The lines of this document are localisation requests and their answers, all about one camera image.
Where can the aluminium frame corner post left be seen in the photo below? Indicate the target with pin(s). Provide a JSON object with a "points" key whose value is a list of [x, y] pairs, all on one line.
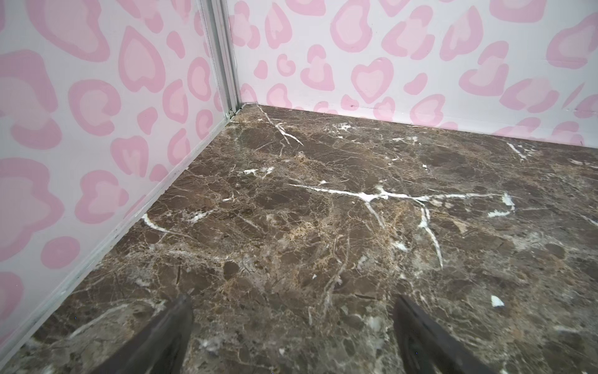
{"points": [[214, 14]]}

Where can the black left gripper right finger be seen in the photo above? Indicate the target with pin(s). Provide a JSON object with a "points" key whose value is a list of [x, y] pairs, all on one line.
{"points": [[425, 347]]}

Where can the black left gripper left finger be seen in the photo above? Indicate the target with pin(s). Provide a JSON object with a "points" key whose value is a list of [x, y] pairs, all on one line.
{"points": [[160, 347]]}

